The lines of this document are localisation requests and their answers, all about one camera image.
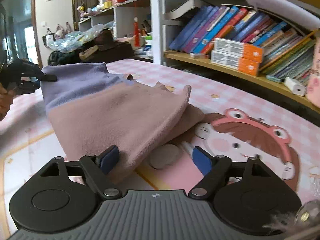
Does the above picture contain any purple and mauve sweater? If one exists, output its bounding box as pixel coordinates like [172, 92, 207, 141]
[41, 63, 204, 183]

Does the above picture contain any person's left hand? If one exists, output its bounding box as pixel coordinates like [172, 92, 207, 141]
[0, 85, 15, 121]

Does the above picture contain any dark green garment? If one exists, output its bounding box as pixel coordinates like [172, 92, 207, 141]
[47, 51, 81, 66]

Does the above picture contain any pink cartoon table mat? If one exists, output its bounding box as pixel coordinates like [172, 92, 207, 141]
[0, 58, 320, 238]

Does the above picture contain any iridescent plastic bag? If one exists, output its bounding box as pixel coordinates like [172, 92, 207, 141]
[47, 21, 114, 54]

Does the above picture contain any dark maroon bag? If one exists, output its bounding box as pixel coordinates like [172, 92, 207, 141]
[94, 29, 116, 51]

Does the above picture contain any lower orange white box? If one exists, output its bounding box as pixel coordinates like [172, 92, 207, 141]
[210, 50, 259, 76]

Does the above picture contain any orange white box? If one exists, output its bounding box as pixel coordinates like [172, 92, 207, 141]
[210, 50, 259, 76]
[214, 38, 264, 63]

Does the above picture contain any white power adapter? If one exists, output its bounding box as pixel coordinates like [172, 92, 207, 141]
[284, 77, 306, 96]

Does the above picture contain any upper orange white box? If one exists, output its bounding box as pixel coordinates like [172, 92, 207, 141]
[214, 38, 264, 63]

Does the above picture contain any row of colourful books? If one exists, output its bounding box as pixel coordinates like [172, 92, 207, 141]
[167, 5, 316, 86]

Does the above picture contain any white bookshelf unit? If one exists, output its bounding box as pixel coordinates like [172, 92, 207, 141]
[73, 0, 319, 112]

